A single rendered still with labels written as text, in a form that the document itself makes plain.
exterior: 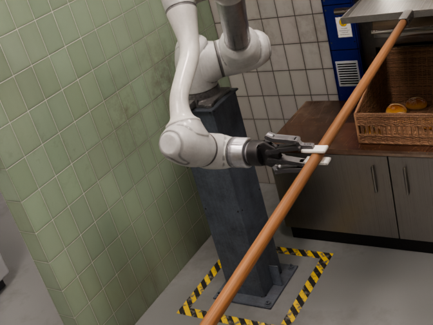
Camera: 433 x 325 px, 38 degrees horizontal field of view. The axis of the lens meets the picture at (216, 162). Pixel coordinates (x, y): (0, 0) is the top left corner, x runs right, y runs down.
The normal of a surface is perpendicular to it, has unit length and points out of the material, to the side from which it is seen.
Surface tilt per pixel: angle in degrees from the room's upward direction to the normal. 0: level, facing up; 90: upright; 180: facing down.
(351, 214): 90
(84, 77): 90
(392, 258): 0
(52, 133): 90
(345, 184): 90
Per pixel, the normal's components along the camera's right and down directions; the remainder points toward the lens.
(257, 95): -0.50, 0.50
